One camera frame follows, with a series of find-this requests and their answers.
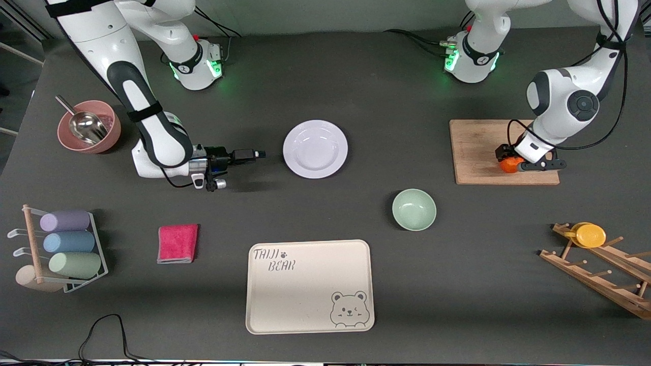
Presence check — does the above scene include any white round plate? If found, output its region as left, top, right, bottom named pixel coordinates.
left=283, top=119, right=349, bottom=179

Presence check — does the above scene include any wooden cutting board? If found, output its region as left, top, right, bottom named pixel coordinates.
left=449, top=119, right=560, bottom=186

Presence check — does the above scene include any yellow mug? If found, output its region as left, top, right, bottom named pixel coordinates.
left=564, top=222, right=607, bottom=249

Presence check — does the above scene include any pink folded cloth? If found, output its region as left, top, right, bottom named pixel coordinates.
left=157, top=224, right=199, bottom=264

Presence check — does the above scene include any light green bowl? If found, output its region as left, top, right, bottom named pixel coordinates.
left=392, top=189, right=437, bottom=232

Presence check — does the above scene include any pink bowl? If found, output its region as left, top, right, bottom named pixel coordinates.
left=57, top=100, right=122, bottom=154

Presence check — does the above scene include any wooden peg mug rack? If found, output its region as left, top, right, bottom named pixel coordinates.
left=539, top=223, right=651, bottom=320

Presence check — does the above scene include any metal scoop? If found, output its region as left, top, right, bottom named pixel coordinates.
left=55, top=95, right=109, bottom=145

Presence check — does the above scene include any beige bear print tray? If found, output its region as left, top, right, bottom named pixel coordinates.
left=246, top=239, right=375, bottom=335

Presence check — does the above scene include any purple cup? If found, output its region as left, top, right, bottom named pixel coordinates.
left=40, top=210, right=91, bottom=233

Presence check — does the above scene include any blue cup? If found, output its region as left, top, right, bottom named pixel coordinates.
left=43, top=231, right=96, bottom=254

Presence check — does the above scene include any green cup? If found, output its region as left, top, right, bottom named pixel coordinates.
left=48, top=252, right=102, bottom=280

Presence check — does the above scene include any beige cup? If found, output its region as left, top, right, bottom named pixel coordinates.
left=15, top=265, right=64, bottom=293

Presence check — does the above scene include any black right arm base cable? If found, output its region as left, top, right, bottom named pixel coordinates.
left=192, top=8, right=242, bottom=64

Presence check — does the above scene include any black arm base cable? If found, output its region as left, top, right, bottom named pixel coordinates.
left=384, top=10, right=476, bottom=59
left=192, top=8, right=242, bottom=64

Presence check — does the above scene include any black left arm base cable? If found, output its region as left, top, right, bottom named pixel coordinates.
left=384, top=10, right=476, bottom=59

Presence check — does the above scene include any black cable at table edge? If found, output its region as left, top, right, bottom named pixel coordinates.
left=0, top=314, right=204, bottom=366

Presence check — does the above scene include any white wire cup rack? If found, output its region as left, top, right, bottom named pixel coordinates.
left=7, top=204, right=109, bottom=294

